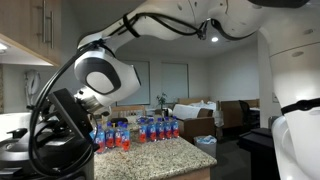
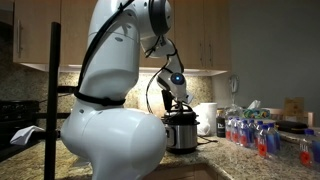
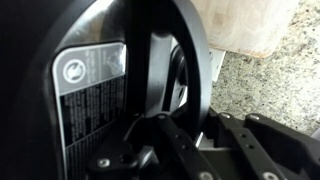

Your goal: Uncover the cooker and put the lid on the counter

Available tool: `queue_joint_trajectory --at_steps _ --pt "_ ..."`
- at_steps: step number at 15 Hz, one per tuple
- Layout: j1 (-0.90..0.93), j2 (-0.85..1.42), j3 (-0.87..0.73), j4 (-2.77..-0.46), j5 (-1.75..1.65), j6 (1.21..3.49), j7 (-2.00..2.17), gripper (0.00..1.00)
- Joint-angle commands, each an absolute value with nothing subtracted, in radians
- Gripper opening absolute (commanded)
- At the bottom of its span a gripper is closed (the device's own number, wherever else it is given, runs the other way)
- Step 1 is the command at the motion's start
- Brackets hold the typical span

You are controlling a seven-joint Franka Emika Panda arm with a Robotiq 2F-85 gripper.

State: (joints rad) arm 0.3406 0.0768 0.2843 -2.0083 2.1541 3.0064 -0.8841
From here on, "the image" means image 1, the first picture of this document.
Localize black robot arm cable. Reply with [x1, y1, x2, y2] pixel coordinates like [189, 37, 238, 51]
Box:
[28, 11, 259, 179]

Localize brown sofa white sheet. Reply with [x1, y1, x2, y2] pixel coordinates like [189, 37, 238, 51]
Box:
[172, 97, 218, 144]

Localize metal cabinet handle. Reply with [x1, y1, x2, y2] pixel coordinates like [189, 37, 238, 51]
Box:
[49, 10, 55, 49]

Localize white paper towel roll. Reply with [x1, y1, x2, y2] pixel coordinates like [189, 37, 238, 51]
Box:
[0, 112, 33, 143]

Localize grey trash bin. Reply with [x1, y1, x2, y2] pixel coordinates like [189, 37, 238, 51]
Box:
[193, 134, 218, 159]

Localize black office chair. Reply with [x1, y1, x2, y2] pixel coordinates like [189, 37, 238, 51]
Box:
[238, 99, 261, 131]

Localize black round pan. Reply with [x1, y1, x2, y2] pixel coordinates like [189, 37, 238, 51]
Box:
[109, 117, 129, 125]

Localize black pressure cooker lid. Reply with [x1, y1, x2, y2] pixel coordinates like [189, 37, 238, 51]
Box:
[0, 119, 96, 174]

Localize black strap around arm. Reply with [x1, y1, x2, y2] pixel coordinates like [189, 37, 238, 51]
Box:
[280, 97, 320, 116]

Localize wooden dining chair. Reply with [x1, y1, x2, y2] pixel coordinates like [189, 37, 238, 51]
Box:
[109, 105, 147, 119]

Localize stainless steel pressure cooker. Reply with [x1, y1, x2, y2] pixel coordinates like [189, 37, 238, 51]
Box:
[0, 166, 96, 180]

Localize green potted plant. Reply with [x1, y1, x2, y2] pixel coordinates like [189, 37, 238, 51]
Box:
[156, 92, 168, 111]

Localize Fiji water bottle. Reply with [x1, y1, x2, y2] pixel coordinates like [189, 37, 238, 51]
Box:
[155, 117, 165, 141]
[170, 115, 180, 139]
[163, 116, 173, 140]
[121, 123, 131, 153]
[114, 120, 124, 148]
[138, 118, 148, 144]
[146, 117, 157, 143]
[94, 123, 107, 154]
[105, 121, 116, 149]

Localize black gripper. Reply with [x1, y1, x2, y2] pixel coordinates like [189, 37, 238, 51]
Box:
[33, 99, 68, 133]

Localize black equipment cart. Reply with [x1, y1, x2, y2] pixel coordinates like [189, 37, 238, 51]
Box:
[238, 127, 281, 180]

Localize wooden wall cabinets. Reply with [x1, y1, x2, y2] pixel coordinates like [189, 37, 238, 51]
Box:
[0, 0, 63, 68]

